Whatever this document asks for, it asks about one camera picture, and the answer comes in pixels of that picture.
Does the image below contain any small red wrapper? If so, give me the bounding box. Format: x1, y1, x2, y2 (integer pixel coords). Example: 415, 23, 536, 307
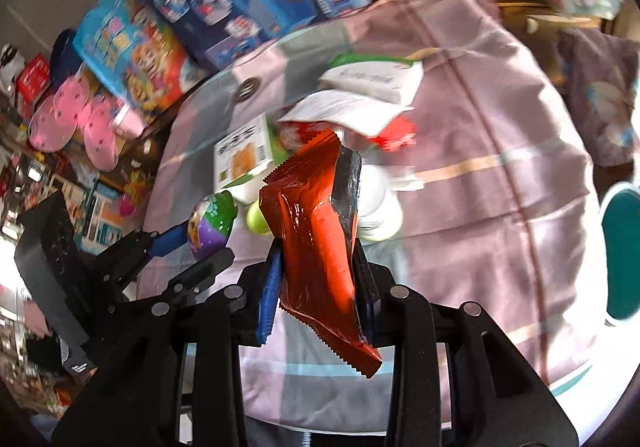
372, 117, 418, 150

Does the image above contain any pink checked tablecloth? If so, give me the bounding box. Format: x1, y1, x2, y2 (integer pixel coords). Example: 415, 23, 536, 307
137, 0, 601, 433

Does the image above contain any red box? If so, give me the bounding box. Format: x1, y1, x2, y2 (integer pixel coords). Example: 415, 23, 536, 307
17, 54, 51, 102

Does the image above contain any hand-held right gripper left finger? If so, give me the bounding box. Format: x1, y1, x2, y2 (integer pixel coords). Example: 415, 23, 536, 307
50, 239, 284, 447

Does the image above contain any white plastic cup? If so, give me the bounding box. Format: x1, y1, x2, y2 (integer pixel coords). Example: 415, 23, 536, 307
359, 164, 396, 222

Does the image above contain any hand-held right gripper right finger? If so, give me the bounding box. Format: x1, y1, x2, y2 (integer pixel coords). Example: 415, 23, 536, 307
355, 243, 579, 447

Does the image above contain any shelf of assorted toys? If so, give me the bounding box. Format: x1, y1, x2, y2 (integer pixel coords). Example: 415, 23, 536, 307
0, 137, 151, 258

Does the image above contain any light blue cartoon toy box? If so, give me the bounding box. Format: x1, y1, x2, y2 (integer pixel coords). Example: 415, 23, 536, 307
74, 0, 203, 114

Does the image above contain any white paper sheet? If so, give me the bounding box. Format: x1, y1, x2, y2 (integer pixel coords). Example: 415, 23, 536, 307
277, 92, 403, 138

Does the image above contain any white green carton box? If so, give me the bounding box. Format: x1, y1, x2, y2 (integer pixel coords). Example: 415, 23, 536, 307
213, 113, 288, 205

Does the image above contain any grey cartoon blanket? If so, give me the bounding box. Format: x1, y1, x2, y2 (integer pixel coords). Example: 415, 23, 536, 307
557, 29, 640, 168

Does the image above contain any yellow green ball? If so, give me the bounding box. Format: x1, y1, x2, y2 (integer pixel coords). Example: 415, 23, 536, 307
246, 203, 273, 235
360, 204, 403, 242

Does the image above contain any crumpled red wrapper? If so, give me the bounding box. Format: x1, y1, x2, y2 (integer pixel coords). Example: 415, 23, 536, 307
277, 119, 331, 158

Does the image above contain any white green tissue packet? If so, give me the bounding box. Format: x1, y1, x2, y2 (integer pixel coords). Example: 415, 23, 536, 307
320, 52, 426, 105

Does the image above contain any red snack packet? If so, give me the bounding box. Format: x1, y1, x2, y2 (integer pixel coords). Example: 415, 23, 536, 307
258, 129, 383, 380

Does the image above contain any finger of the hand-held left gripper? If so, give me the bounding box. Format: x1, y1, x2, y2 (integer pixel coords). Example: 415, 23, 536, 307
170, 248, 236, 299
97, 225, 190, 280

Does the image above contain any teal trash bin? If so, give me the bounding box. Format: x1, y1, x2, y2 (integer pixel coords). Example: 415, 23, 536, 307
600, 182, 640, 328

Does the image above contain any purple green toy egg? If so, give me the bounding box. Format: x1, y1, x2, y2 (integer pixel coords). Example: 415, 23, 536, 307
186, 191, 237, 262

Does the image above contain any wooden cabinet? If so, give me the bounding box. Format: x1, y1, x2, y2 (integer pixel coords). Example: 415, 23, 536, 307
500, 2, 601, 78

